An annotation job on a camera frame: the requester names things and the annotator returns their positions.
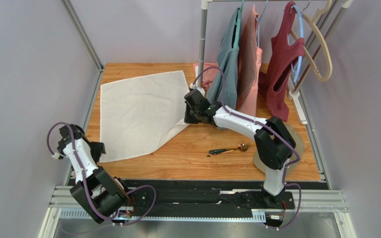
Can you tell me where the gold fork green handle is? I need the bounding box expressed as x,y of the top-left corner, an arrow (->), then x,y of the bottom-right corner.
207,143 -> 251,157

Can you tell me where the light blue hanger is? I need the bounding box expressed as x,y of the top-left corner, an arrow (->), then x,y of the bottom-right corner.
286,3 -> 305,83

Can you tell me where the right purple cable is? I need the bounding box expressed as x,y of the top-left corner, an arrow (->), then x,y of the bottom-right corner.
190,66 -> 302,230

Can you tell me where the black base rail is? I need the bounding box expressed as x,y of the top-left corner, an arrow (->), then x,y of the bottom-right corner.
67,178 -> 330,221

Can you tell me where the aluminium frame post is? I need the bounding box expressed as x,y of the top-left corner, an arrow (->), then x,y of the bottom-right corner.
60,0 -> 104,72

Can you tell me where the dark red tank top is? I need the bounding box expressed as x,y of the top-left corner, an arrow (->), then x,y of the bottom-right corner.
258,1 -> 305,121

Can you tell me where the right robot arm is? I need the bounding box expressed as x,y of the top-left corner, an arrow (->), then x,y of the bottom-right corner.
184,89 -> 300,203

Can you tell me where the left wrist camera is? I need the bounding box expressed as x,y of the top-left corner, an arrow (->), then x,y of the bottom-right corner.
52,153 -> 63,160

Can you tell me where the white cloth napkin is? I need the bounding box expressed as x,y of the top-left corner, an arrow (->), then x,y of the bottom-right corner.
100,70 -> 189,163

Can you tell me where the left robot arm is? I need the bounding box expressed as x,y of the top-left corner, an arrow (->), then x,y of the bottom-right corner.
54,122 -> 131,224

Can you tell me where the grey-blue hanging shirt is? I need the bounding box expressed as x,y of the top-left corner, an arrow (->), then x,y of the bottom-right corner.
206,10 -> 239,110

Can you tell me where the pink cloth on table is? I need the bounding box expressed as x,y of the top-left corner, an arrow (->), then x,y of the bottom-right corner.
201,62 -> 218,93

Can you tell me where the beige wooden hanger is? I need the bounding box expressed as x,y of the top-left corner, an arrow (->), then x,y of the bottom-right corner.
297,0 -> 333,86

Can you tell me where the metal clothes rack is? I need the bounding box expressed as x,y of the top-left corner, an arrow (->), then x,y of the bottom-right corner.
193,0 -> 354,125

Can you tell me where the gold utensil dark handle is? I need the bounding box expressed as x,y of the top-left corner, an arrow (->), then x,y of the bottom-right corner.
206,149 -> 239,157

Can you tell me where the salmon pink hanging shirt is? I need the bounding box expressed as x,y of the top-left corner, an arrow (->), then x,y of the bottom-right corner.
236,5 -> 262,116

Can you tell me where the teal hanger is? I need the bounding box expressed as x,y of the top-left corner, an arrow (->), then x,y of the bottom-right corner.
232,0 -> 245,49

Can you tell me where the tan baseball cap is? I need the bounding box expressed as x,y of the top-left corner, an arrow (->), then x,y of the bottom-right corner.
253,122 -> 305,178

